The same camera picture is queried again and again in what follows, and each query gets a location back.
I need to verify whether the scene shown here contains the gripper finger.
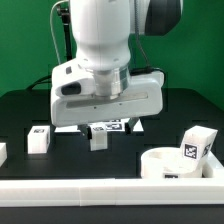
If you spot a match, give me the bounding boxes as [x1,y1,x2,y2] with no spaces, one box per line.
[125,117,139,134]
[80,125,92,139]

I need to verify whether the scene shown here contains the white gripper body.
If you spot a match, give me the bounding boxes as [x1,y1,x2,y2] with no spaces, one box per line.
[49,71,165,128]

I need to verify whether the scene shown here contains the white round stool seat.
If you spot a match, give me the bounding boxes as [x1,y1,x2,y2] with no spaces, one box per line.
[140,147,202,179]

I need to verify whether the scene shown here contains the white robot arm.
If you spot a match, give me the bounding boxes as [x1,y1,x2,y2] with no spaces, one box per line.
[51,0,183,127]

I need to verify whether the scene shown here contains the white sheet with tags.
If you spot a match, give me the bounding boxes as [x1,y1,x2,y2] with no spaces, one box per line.
[55,118,144,133]

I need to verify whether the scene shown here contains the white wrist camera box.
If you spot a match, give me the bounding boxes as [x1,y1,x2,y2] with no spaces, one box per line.
[52,60,96,97]

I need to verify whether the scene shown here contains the black cables at base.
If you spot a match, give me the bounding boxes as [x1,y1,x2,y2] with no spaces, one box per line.
[26,74,54,91]

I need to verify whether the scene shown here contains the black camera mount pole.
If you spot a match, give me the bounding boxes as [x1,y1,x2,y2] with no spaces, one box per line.
[57,4,72,60]

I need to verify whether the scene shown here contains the white cable on pole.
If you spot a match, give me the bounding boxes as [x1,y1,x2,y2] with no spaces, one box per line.
[49,0,72,66]

